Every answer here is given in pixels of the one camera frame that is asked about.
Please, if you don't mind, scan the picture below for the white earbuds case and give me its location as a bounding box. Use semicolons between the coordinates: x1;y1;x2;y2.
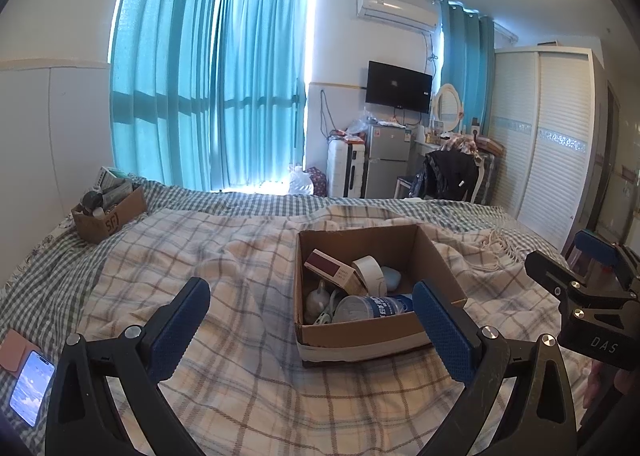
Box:
381;266;401;293

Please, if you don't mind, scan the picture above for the white tape roll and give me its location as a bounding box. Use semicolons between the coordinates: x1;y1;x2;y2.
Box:
352;255;387;297

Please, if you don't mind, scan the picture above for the clear plastic jar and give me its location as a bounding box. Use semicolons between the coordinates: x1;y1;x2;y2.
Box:
332;294;413;323

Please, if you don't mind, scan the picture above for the brown paper booklet box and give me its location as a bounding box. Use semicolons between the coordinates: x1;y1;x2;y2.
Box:
304;249;367;295

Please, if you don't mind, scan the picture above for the white plush toy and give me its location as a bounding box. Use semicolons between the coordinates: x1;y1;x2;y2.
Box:
304;279;331;324

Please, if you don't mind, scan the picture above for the person's right hand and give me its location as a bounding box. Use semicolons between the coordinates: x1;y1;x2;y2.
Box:
581;359;640;412

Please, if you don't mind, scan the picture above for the smartphone with pink case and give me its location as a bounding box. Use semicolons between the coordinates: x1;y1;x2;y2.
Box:
0;329;55;428

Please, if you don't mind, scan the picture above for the green checked bed sheet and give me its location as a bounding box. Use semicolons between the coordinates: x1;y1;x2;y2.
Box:
0;177;566;437

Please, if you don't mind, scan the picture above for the white louvered wardrobe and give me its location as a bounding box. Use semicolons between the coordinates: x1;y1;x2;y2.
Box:
487;46;606;252

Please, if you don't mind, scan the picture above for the black jacket on chair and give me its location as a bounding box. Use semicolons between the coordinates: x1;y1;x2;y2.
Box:
424;150;480;202

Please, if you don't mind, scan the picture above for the plaid cream blanket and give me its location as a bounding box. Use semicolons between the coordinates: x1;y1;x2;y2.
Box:
74;204;591;456

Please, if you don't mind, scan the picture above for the large open cardboard box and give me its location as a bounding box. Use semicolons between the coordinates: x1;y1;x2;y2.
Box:
293;223;466;365

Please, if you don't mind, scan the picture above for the oval white vanity mirror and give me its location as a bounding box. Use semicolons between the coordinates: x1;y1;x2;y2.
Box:
433;83;464;133

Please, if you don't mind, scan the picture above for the silver mini fridge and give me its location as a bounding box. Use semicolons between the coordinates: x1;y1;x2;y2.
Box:
363;124;411;199

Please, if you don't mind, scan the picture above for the small cardboard box with items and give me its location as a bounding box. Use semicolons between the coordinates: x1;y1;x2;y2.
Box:
72;167;146;245

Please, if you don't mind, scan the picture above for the white suitcase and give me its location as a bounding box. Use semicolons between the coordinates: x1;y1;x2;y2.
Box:
326;138;366;198

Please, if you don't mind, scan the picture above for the right teal curtain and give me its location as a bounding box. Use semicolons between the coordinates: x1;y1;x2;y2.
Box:
440;0;495;131

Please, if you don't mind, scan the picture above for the teal curtain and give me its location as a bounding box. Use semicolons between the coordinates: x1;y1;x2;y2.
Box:
440;0;495;131
210;0;308;189
110;0;215;190

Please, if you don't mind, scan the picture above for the white plastic bag on floor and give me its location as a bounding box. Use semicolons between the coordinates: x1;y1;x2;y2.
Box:
288;165;314;196

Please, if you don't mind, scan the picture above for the white air conditioner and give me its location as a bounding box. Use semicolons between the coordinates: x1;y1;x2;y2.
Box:
356;0;438;33

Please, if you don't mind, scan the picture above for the middle teal curtain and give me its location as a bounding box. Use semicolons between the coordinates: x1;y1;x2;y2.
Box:
210;0;308;189

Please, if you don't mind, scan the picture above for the left teal curtain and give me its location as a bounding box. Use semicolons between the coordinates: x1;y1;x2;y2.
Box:
110;0;215;190

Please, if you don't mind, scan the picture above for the black wall television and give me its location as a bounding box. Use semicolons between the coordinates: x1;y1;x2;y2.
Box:
366;60;433;113

